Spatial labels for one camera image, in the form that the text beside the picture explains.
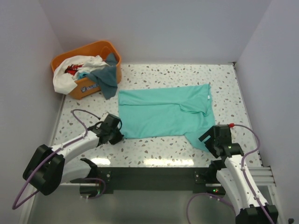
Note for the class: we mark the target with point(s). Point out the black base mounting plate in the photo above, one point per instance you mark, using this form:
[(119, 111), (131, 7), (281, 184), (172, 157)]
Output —
[(196, 180)]

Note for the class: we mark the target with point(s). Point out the orange plastic laundry basket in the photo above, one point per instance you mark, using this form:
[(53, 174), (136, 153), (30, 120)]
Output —
[(85, 86)]

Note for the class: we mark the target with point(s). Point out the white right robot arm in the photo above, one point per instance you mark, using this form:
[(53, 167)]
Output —
[(230, 169)]

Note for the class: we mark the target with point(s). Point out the teal t shirt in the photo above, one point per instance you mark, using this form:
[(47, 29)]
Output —
[(162, 112)]

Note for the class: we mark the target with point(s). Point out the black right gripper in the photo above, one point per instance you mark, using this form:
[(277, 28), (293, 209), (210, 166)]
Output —
[(210, 133)]

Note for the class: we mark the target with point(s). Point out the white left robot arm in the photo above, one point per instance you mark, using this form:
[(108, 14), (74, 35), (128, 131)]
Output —
[(45, 169)]

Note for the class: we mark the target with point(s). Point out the dark blue grey shirt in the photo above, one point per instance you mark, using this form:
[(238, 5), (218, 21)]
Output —
[(106, 78)]

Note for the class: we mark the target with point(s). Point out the white shirt in basket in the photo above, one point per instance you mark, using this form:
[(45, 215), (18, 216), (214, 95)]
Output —
[(73, 69)]

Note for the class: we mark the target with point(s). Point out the aluminium frame rail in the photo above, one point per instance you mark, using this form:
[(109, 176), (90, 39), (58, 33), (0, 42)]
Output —
[(262, 176)]

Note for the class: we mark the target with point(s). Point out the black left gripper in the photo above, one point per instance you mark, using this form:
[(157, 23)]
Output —
[(118, 137)]

